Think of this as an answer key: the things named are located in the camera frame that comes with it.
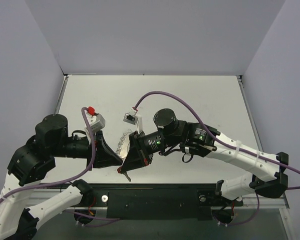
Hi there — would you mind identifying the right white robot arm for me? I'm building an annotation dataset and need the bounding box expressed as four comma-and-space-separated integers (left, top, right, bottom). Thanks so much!
117, 108, 288, 205

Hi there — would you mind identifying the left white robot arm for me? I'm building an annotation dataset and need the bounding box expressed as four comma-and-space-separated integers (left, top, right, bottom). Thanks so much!
0, 108, 122, 240

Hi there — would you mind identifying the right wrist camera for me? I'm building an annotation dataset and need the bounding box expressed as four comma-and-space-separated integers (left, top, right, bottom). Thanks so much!
123, 107, 143, 133

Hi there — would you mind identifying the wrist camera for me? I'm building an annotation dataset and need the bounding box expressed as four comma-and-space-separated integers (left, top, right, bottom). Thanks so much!
87, 114, 106, 133
123, 107, 143, 133

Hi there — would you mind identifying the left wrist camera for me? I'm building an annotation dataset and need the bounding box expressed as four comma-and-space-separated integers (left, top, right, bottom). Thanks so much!
87, 114, 106, 133

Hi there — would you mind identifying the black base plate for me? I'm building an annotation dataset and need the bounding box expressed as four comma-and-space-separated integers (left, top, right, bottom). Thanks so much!
77, 183, 243, 221

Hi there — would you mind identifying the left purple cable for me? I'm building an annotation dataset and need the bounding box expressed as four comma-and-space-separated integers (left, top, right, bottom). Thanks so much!
0, 107, 98, 213

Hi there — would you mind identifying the purple cable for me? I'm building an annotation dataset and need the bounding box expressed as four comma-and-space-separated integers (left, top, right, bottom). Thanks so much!
133, 91, 300, 227
0, 107, 98, 213

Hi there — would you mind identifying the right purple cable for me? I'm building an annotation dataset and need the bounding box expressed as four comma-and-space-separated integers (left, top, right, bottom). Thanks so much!
133, 91, 300, 227

